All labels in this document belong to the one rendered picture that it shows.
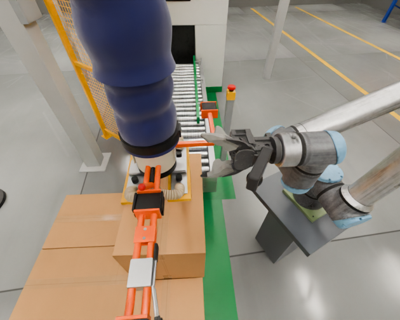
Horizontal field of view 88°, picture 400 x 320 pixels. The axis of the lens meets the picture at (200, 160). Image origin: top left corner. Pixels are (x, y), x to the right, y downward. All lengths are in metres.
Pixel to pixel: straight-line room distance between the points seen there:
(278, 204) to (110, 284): 1.08
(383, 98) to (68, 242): 1.72
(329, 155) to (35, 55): 1.99
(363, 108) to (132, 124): 0.73
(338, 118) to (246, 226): 1.50
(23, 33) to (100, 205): 1.30
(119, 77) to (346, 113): 0.69
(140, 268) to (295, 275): 1.59
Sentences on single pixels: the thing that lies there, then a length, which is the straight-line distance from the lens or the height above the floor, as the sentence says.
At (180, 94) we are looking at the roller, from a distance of 2.71.
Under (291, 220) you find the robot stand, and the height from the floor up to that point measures 0.75.
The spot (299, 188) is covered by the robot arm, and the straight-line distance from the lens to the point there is 0.69.
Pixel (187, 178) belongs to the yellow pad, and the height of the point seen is 1.13.
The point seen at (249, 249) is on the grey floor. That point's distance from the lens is 2.01.
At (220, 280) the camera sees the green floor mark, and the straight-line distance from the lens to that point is 1.91.
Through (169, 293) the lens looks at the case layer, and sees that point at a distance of 1.35.
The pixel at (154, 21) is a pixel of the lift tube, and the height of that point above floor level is 1.73.
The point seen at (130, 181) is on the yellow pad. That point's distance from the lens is 0.95.
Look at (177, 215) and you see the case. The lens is 1.04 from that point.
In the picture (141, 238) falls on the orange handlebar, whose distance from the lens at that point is 0.68.
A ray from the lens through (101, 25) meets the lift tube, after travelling 0.56.
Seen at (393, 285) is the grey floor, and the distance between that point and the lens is 2.44.
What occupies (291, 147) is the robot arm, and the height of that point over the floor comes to 1.52.
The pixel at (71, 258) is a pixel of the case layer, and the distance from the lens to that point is 1.58.
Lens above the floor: 1.86
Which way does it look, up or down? 47 degrees down
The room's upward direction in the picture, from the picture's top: straight up
